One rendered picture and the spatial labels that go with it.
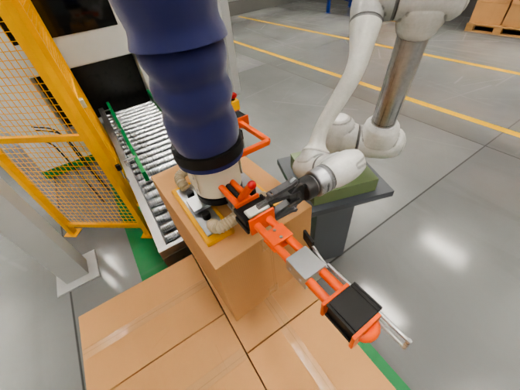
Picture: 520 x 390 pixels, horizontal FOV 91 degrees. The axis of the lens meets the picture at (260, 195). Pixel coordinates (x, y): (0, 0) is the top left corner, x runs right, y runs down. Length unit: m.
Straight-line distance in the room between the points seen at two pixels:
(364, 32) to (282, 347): 1.19
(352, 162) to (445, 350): 1.42
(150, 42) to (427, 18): 0.79
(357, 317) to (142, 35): 0.70
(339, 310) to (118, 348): 1.09
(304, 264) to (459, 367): 1.51
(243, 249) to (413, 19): 0.88
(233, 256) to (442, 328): 1.53
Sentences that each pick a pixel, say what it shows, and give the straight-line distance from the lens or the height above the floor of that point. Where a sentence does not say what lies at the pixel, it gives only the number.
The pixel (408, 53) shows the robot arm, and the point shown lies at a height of 1.44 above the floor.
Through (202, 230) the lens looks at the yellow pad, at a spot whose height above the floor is 1.08.
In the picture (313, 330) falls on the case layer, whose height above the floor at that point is 0.54.
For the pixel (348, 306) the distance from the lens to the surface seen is 0.57.
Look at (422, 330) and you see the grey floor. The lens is 2.01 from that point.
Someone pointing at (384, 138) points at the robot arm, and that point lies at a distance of 1.32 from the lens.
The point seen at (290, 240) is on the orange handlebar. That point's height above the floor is 1.21.
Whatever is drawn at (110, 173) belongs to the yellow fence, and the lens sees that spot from 2.05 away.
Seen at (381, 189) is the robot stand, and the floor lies 0.75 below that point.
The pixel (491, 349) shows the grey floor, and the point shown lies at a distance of 2.14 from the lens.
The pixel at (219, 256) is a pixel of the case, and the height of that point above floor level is 1.07.
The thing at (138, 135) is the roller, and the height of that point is 0.55.
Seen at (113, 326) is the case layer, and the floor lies 0.54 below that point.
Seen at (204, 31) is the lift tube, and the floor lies 1.63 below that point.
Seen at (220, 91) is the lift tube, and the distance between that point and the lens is 0.71.
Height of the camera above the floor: 1.75
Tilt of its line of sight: 44 degrees down
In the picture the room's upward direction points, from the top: 7 degrees counter-clockwise
